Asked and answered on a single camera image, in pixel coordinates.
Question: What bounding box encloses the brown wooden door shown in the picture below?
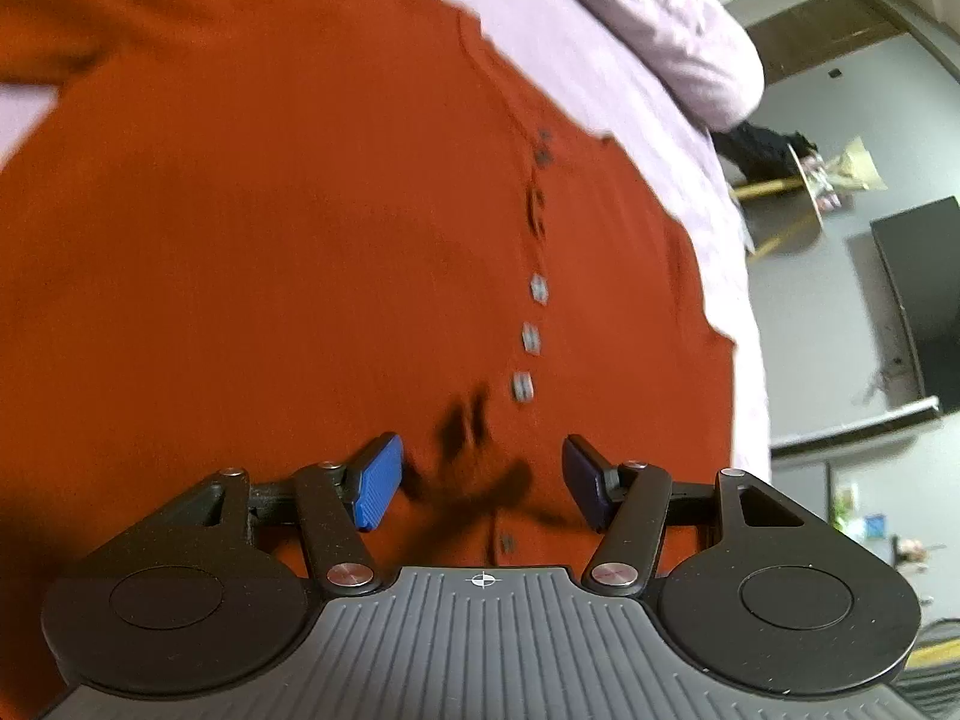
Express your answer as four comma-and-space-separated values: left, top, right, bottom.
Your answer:
747, 0, 903, 85

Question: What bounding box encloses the black wall television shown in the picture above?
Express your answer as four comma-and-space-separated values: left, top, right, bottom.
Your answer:
871, 197, 960, 413

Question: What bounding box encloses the yellow-legged side table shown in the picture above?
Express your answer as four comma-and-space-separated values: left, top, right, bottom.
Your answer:
731, 148, 843, 263

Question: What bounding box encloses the wrapped flower bouquet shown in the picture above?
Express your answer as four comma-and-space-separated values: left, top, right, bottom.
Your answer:
799, 137, 887, 211

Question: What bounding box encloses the red knit cardigan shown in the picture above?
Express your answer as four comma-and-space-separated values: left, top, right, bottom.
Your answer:
2, 0, 734, 718

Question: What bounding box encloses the black clothes heap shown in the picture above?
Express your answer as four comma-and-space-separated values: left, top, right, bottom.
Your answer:
711, 122, 818, 182

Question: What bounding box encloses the purple rolled duvet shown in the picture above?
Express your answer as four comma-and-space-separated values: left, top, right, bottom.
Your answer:
578, 0, 765, 132

